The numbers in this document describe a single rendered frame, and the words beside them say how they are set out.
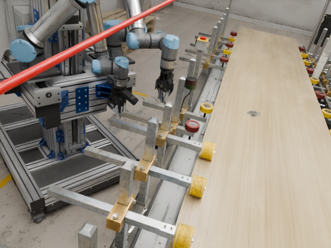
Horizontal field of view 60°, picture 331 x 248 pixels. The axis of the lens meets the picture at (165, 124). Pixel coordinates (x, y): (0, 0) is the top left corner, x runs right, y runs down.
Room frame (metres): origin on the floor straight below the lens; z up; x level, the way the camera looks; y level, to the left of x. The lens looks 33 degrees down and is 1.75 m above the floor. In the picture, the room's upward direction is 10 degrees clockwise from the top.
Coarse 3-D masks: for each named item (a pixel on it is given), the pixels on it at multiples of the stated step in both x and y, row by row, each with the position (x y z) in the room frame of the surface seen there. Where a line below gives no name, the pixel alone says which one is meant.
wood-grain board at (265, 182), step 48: (240, 48) 2.97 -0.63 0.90; (288, 48) 3.28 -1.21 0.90; (240, 96) 1.82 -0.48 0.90; (288, 96) 1.96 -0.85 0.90; (240, 144) 1.24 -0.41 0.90; (288, 144) 1.32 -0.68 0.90; (240, 192) 0.89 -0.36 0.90; (288, 192) 0.94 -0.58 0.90; (240, 240) 0.65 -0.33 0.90; (288, 240) 0.69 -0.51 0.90
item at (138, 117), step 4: (124, 112) 1.42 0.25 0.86; (128, 112) 1.43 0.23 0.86; (124, 116) 1.42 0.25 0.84; (128, 116) 1.41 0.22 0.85; (132, 116) 1.41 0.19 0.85; (136, 116) 1.41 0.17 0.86; (140, 116) 1.41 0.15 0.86; (144, 116) 1.42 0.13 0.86; (136, 120) 1.40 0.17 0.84; (140, 120) 1.40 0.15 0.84; (144, 120) 1.39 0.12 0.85; (148, 120) 1.39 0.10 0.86; (160, 124) 1.38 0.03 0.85; (176, 128) 1.36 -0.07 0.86; (180, 128) 1.36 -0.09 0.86; (184, 128) 1.36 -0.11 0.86; (180, 132) 1.35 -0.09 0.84; (184, 132) 1.35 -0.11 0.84; (188, 132) 1.34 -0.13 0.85; (192, 136) 1.34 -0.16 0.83
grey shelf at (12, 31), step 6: (6, 0) 3.35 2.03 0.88; (12, 0) 3.33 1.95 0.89; (18, 0) 3.30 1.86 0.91; (24, 0) 3.28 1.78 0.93; (6, 6) 3.35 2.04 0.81; (6, 12) 3.36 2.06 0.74; (12, 12) 3.33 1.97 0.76; (6, 18) 3.36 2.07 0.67; (12, 18) 3.34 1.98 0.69; (12, 24) 3.34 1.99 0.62; (12, 30) 3.34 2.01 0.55; (12, 36) 3.35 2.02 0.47
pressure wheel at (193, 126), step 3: (189, 120) 1.38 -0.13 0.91; (192, 120) 1.39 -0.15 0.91; (186, 123) 1.35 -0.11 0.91; (189, 123) 1.36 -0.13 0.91; (192, 123) 1.35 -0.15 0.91; (195, 123) 1.37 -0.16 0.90; (198, 123) 1.37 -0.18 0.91; (186, 126) 1.33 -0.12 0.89; (189, 126) 1.32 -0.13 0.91; (192, 126) 1.32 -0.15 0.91; (195, 126) 1.33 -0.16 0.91; (198, 126) 1.33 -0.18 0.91; (186, 129) 1.33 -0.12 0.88; (189, 129) 1.32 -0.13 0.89; (192, 129) 1.32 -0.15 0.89; (195, 129) 1.32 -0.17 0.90; (198, 129) 1.33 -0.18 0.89; (192, 132) 1.32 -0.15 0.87; (189, 138) 1.35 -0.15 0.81
